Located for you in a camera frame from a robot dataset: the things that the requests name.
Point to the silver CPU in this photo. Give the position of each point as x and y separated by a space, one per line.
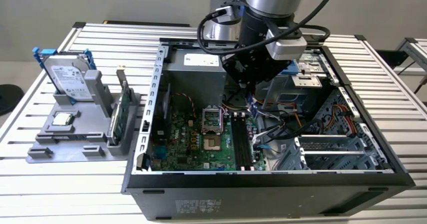
63 120

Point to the blue plastic drive latch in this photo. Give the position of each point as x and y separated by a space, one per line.
291 70

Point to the RAM stick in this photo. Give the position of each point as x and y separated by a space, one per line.
68 136
251 106

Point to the black block beside table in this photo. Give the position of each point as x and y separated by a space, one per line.
394 57

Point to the black open PC case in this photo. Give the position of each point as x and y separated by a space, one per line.
233 201

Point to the grey power supply unit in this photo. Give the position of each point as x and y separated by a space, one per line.
193 89

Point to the green Dell motherboard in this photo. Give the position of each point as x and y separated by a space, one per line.
180 144

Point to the silver optical drive bay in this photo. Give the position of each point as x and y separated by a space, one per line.
300 94

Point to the silver perforated disk bay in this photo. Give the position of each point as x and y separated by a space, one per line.
333 152

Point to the green graphics card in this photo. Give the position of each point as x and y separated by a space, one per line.
120 116

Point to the hard disk in blue carrier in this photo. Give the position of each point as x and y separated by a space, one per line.
67 76

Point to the black RAM slot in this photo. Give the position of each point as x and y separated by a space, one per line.
240 144
244 144
236 144

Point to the grey parts rack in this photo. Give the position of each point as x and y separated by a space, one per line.
87 124

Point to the CPU socket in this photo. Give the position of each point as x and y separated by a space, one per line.
212 144

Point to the blue expansion slot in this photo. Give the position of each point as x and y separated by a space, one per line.
217 169

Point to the metal slat side table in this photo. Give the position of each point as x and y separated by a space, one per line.
416 49

